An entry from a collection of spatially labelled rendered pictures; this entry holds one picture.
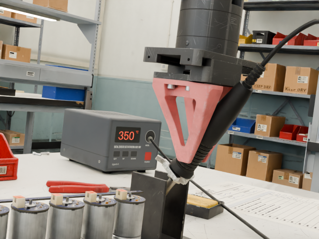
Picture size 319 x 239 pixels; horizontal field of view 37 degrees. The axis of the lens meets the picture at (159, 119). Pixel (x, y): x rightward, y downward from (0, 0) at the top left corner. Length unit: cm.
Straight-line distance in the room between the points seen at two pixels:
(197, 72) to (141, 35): 583
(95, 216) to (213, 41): 18
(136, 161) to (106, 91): 571
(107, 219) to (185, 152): 11
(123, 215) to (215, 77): 14
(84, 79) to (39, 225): 323
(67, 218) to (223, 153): 460
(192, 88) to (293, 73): 427
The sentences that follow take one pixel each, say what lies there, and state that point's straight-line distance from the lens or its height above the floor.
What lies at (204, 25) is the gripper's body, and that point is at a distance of 42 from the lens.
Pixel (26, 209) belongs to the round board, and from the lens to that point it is 32.
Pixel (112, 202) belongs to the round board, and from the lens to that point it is 36.
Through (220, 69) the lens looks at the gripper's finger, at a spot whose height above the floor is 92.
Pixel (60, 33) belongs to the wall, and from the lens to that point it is 619.
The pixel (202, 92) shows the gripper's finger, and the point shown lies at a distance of 40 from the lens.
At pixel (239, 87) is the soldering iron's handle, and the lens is 41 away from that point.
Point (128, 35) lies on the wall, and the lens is 636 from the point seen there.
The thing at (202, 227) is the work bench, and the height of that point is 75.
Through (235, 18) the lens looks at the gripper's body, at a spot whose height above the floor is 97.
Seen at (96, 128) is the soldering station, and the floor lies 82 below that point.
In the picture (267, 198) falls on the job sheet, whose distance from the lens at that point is 77.
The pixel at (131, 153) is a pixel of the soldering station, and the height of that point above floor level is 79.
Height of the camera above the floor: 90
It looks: 3 degrees down
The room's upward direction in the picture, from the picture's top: 7 degrees clockwise
